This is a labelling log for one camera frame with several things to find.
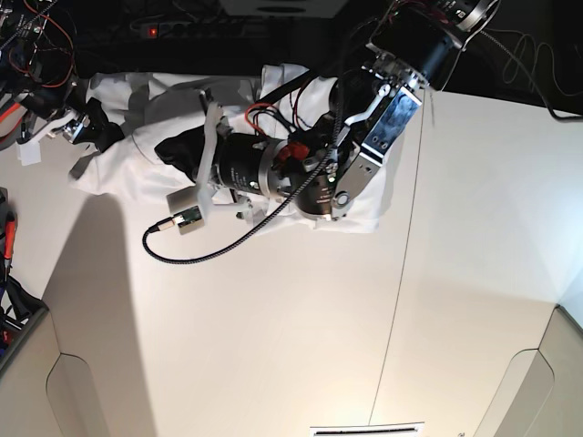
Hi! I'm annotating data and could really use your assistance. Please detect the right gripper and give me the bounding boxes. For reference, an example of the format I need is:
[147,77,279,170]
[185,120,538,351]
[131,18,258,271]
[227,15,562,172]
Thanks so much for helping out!
[20,97,127,154]

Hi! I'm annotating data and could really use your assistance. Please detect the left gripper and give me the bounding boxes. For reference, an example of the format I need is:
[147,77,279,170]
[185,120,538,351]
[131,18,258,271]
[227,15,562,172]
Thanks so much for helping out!
[153,88,297,219]

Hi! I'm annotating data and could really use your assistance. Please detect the white t-shirt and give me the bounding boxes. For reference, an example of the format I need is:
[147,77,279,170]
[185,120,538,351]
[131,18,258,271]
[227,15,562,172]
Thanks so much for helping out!
[69,73,404,234]

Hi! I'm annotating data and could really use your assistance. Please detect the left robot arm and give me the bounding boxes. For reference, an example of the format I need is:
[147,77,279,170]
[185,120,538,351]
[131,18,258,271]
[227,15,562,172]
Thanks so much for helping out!
[155,1,498,220]

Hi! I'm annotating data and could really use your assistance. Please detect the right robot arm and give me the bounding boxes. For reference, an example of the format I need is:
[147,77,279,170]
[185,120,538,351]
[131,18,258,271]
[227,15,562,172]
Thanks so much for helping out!
[1,1,124,152]

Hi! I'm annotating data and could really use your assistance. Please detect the orange grey cutters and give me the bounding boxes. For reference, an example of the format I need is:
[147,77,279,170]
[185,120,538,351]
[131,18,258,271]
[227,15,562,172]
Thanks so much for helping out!
[0,96,26,151]

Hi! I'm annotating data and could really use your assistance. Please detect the black power strip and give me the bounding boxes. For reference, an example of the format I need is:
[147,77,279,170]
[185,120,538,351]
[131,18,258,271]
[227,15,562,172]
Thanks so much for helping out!
[129,20,244,39]

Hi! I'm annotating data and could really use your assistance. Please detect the white device behind table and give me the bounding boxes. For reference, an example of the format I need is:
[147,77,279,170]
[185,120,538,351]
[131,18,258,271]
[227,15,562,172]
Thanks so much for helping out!
[220,0,347,18]

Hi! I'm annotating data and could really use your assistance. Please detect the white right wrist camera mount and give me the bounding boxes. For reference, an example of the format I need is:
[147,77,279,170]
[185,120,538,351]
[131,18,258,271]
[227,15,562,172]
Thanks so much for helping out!
[16,133,55,167]

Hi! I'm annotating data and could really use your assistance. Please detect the orange handled pliers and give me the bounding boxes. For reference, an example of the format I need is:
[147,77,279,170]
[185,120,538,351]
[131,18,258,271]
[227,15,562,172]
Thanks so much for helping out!
[4,212,16,281]

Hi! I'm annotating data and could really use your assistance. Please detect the white cable on floor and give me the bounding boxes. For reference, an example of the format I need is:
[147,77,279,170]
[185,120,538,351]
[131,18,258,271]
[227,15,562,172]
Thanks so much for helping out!
[489,27,583,97]

